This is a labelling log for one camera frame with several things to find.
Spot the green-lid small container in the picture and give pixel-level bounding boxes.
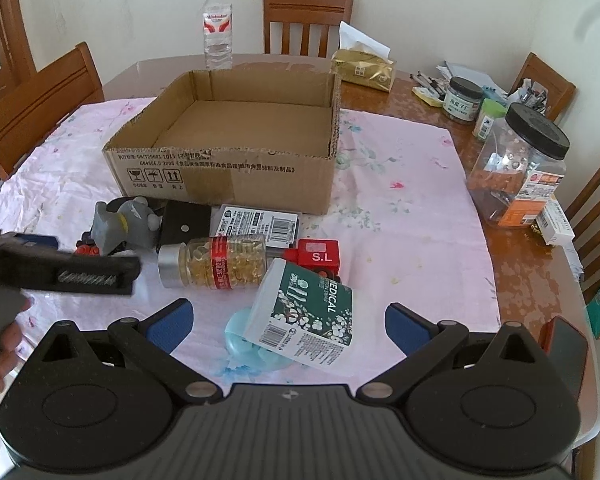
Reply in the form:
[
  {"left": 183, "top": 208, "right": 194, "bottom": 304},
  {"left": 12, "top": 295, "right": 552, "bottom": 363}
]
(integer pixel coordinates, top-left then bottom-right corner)
[{"left": 472, "top": 99, "right": 507, "bottom": 141}]

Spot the wooden chair far middle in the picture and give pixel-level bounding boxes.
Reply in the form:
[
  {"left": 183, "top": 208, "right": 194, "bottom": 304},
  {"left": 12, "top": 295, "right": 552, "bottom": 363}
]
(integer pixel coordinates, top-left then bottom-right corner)
[{"left": 262, "top": 0, "right": 354, "bottom": 58}]

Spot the wooden chair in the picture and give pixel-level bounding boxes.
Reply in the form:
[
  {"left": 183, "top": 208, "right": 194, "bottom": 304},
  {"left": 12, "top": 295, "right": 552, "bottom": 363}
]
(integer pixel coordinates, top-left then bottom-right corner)
[
  {"left": 262, "top": 0, "right": 354, "bottom": 58},
  {"left": 0, "top": 42, "right": 104, "bottom": 181},
  {"left": 566, "top": 168, "right": 600, "bottom": 301},
  {"left": 510, "top": 52, "right": 577, "bottom": 122}
]

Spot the small black-lid glass jar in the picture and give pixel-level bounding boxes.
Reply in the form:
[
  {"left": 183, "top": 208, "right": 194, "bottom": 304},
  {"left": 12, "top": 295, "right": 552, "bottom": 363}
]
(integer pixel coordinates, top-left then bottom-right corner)
[{"left": 442, "top": 76, "right": 483, "bottom": 124}]

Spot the clear plastic water bottle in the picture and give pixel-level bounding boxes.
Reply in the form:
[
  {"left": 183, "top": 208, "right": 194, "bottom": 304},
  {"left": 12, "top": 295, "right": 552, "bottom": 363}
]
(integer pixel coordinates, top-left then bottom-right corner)
[{"left": 202, "top": 0, "right": 233, "bottom": 70}]

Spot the red toy train car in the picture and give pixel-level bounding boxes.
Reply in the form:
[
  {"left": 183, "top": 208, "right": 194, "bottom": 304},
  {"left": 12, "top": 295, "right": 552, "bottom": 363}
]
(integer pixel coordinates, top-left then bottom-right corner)
[{"left": 283, "top": 238, "right": 340, "bottom": 280}]

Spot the large clear black-lid jar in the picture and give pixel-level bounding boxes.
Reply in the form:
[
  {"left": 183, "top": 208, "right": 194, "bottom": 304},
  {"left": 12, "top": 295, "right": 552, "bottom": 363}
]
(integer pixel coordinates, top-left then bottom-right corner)
[{"left": 467, "top": 103, "right": 570, "bottom": 229}]

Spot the gold tissue pack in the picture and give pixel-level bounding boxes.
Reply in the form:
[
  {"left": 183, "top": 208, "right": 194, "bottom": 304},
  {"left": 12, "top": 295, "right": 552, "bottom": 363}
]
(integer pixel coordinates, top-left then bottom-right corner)
[{"left": 330, "top": 21, "right": 396, "bottom": 93}]

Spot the white green medical bottle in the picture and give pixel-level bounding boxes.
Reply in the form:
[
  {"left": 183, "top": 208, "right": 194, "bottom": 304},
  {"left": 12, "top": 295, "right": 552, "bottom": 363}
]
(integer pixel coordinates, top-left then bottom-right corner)
[{"left": 244, "top": 258, "right": 354, "bottom": 373}]

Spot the light blue round lid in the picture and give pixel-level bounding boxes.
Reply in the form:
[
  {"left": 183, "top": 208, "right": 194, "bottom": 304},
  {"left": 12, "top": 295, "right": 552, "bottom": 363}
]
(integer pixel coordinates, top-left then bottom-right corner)
[{"left": 224, "top": 308, "right": 292, "bottom": 372}]

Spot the red black phone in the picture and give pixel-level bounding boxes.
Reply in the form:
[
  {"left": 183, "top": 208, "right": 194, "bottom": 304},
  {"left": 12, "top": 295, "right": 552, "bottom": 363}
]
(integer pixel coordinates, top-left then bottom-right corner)
[{"left": 539, "top": 315, "right": 588, "bottom": 400}]

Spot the yellow sticky note pad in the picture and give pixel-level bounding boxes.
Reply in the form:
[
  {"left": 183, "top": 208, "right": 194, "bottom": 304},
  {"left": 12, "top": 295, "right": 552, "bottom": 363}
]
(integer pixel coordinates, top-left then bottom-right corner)
[{"left": 412, "top": 86, "right": 443, "bottom": 108}]

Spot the open cardboard box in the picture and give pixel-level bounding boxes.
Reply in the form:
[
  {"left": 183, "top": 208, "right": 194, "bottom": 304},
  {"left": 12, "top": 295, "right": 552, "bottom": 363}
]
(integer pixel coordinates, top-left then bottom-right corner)
[{"left": 102, "top": 68, "right": 340, "bottom": 214}]

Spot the grey elephant toy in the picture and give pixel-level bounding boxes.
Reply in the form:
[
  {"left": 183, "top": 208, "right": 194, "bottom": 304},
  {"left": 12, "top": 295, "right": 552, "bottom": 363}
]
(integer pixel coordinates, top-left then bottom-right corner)
[{"left": 91, "top": 197, "right": 161, "bottom": 256}]

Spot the wooden chair far right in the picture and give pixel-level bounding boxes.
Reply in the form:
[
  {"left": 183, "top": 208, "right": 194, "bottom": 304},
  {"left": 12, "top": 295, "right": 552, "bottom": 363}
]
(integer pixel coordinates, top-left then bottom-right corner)
[{"left": 510, "top": 52, "right": 577, "bottom": 122}]

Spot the white papers stack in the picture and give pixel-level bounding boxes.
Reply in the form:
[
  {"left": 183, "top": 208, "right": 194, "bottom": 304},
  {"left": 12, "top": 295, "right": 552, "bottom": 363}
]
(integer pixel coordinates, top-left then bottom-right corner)
[{"left": 437, "top": 61, "right": 506, "bottom": 96}]

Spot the cup of pens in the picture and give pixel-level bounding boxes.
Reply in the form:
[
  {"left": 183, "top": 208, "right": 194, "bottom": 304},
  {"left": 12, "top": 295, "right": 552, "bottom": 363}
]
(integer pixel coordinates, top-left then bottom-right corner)
[{"left": 507, "top": 78, "right": 548, "bottom": 115}]

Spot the person's left hand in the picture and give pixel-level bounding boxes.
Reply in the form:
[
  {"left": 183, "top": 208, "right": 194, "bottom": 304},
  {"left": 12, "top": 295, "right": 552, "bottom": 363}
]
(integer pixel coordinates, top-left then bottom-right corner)
[{"left": 0, "top": 321, "right": 22, "bottom": 393}]

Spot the pink floral tablecloth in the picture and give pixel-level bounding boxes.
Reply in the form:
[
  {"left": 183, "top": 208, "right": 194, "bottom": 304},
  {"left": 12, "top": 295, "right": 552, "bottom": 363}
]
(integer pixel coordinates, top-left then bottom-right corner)
[{"left": 0, "top": 99, "right": 500, "bottom": 389}]

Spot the pile of pens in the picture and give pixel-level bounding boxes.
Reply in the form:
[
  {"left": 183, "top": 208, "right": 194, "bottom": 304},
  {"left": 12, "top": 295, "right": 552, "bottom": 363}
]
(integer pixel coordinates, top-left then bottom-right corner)
[{"left": 410, "top": 72, "right": 449, "bottom": 101}]

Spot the black square box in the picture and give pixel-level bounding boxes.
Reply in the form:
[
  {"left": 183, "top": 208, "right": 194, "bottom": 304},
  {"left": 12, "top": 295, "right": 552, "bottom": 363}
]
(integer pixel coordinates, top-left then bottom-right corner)
[{"left": 156, "top": 200, "right": 211, "bottom": 252}]

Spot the white labelled package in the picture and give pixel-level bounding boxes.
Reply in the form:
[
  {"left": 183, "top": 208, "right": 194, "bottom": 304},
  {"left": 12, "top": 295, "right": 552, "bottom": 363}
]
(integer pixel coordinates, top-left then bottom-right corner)
[{"left": 210, "top": 205, "right": 301, "bottom": 249}]

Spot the wooden chair left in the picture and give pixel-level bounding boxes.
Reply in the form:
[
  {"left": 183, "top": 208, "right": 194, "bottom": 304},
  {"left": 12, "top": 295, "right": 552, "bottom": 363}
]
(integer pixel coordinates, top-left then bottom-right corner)
[{"left": 0, "top": 42, "right": 104, "bottom": 181}]

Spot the small white carton box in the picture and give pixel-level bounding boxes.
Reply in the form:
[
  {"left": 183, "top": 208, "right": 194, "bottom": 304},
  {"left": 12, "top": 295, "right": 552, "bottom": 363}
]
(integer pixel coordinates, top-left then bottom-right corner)
[{"left": 535, "top": 197, "right": 574, "bottom": 246}]

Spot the fish oil capsule bottle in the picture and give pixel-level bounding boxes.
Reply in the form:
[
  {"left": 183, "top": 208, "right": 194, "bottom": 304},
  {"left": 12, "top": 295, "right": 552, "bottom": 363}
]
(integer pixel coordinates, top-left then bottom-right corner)
[{"left": 157, "top": 235, "right": 268, "bottom": 290}]

